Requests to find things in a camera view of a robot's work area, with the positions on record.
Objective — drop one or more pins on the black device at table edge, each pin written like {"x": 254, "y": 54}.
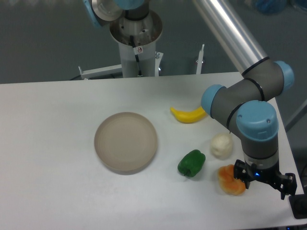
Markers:
{"x": 298, "y": 205}

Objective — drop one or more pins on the blue object in background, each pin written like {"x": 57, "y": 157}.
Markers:
{"x": 269, "y": 7}

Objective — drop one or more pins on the beige round plate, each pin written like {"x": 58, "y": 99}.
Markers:
{"x": 126, "y": 142}

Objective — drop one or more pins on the yellow toy banana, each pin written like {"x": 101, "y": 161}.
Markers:
{"x": 188, "y": 117}

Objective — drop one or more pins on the white right mounting bracket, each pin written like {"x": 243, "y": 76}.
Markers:
{"x": 200, "y": 60}

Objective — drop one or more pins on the white toy garlic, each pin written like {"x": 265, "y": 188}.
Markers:
{"x": 221, "y": 145}

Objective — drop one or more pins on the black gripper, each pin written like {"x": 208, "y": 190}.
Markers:
{"x": 285, "y": 183}

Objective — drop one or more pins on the white mounting bracket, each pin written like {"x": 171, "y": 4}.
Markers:
{"x": 200, "y": 60}
{"x": 99, "y": 72}

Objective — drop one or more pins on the orange toy croissant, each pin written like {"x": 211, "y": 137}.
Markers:
{"x": 228, "y": 183}

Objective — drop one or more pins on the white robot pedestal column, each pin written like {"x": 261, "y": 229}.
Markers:
{"x": 137, "y": 44}

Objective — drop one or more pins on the green toy bell pepper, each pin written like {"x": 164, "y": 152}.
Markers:
{"x": 192, "y": 163}

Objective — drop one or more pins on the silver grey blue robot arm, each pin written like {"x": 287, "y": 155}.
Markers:
{"x": 242, "y": 108}

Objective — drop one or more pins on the white left mounting bracket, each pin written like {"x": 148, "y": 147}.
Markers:
{"x": 99, "y": 72}

